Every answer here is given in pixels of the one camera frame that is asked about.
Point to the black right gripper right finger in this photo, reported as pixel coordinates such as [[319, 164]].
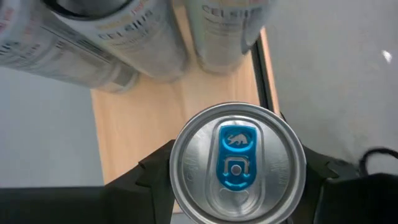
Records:
[[317, 186]]

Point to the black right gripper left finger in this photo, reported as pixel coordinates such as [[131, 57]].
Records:
[[140, 196]]

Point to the silver slim beverage can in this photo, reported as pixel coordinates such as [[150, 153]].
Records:
[[236, 161]]

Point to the white can black top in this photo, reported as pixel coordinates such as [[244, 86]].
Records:
[[140, 46], [62, 59], [224, 34]]

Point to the wooden shelf board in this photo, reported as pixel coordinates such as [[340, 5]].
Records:
[[140, 124]]

